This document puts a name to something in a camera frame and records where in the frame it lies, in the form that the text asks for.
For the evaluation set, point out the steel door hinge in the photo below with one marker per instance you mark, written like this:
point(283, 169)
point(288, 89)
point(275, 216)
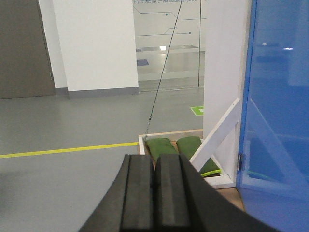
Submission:
point(239, 161)

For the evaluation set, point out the plywood base platform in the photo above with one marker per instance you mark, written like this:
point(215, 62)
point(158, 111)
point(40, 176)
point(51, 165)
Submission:
point(169, 135)

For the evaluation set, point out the green sandbag left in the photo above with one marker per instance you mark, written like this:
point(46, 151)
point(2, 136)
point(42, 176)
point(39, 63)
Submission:
point(158, 146)

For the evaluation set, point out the white front frame rail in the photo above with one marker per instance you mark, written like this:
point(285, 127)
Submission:
point(141, 144)

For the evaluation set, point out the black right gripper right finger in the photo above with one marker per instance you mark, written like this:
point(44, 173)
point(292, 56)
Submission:
point(185, 202)

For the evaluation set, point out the white wall panel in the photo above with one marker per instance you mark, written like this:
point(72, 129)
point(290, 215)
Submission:
point(226, 41)

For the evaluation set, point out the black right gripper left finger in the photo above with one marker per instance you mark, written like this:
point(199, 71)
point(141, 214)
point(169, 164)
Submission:
point(128, 204)

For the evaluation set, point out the blue door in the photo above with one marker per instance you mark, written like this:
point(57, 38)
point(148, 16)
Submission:
point(274, 143)

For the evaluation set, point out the green sandbag right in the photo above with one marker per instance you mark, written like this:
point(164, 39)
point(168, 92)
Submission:
point(188, 146)

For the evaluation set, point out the dark grey door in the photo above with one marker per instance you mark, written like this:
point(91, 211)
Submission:
point(25, 68)

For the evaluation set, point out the green sandbag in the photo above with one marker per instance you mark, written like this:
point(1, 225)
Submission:
point(158, 146)
point(188, 146)

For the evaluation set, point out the white triangular brace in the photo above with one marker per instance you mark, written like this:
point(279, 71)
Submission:
point(227, 124)

